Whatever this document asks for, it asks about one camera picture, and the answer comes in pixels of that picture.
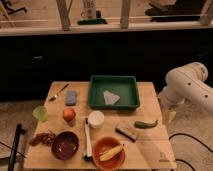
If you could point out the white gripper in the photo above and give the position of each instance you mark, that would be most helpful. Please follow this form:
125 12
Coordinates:
168 116

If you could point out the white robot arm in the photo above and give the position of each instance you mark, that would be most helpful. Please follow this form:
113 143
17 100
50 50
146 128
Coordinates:
185 83

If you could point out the white paper cup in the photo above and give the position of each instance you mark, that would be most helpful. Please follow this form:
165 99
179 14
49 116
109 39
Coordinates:
96 119

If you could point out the green plastic cup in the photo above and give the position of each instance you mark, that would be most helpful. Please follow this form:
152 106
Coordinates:
40 113

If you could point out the wooden block brush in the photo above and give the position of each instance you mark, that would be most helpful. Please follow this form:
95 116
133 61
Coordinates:
126 131

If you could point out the green plastic tray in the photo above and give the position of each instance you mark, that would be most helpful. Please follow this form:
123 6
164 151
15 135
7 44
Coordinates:
123 86

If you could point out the yellow corn cob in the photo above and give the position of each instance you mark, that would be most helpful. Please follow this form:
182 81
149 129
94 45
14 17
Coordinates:
111 153

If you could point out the grey cloth in tray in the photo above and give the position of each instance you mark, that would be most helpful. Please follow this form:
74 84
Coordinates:
110 98

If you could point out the orange bowl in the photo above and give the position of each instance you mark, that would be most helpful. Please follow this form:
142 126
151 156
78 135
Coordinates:
102 145

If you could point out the orange fruit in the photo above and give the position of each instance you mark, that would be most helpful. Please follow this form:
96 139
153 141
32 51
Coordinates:
69 114

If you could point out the blue sponge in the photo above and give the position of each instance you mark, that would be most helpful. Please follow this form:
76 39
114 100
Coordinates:
71 98

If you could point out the dark brown bowl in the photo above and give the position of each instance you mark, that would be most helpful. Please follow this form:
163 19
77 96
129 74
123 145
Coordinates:
65 145

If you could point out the metal fork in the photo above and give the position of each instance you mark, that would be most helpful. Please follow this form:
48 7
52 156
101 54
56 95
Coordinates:
54 97

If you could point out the red dried chili bunch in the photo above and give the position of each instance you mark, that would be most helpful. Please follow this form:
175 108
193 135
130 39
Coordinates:
43 138

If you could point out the black stand pole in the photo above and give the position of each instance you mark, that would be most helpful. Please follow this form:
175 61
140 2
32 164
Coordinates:
19 131

